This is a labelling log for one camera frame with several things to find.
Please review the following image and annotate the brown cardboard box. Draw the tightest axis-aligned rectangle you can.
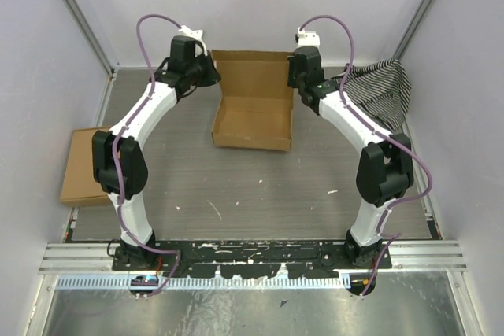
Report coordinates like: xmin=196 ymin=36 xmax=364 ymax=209
xmin=211 ymin=50 xmax=294 ymax=151
xmin=60 ymin=127 xmax=109 ymax=207

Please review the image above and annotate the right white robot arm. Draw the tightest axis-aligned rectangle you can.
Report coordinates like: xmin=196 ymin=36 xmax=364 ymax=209
xmin=288 ymin=46 xmax=414 ymax=269

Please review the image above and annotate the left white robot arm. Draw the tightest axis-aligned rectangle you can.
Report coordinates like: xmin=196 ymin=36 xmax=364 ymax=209
xmin=91 ymin=53 xmax=221 ymax=271

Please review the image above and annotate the folded brown cardboard box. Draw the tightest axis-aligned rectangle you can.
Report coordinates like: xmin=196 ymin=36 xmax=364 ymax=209
xmin=60 ymin=127 xmax=109 ymax=207

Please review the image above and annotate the striped cloth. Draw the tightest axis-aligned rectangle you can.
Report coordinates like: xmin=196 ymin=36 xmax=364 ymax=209
xmin=343 ymin=59 xmax=412 ymax=132

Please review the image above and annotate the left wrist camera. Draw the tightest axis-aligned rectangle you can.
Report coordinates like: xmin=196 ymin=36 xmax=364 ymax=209
xmin=169 ymin=25 xmax=208 ymax=69

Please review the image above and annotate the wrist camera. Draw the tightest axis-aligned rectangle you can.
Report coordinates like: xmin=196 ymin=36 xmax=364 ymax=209
xmin=169 ymin=25 xmax=208 ymax=69
xmin=295 ymin=28 xmax=321 ymax=48

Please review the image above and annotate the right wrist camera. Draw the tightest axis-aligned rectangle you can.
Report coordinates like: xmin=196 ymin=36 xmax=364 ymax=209
xmin=295 ymin=28 xmax=321 ymax=48

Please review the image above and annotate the left aluminium corner post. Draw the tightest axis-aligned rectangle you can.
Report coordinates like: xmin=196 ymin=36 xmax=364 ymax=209
xmin=39 ymin=0 xmax=119 ymax=77

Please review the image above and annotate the aluminium corner post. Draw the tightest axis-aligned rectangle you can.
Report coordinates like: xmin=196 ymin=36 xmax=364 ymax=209
xmin=393 ymin=0 xmax=435 ymax=60
xmin=39 ymin=0 xmax=119 ymax=77

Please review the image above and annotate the right aluminium corner post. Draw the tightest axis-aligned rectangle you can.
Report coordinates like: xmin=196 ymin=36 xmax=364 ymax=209
xmin=393 ymin=0 xmax=435 ymax=60

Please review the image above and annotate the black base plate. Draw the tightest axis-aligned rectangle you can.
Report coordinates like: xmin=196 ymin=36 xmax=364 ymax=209
xmin=111 ymin=239 xmax=380 ymax=279

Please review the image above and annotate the aluminium front rail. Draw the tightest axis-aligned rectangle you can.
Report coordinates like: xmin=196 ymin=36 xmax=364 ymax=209
xmin=39 ymin=240 xmax=467 ymax=279

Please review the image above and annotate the slotted cable duct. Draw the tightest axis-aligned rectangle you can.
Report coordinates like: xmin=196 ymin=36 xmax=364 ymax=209
xmin=55 ymin=273 xmax=350 ymax=290

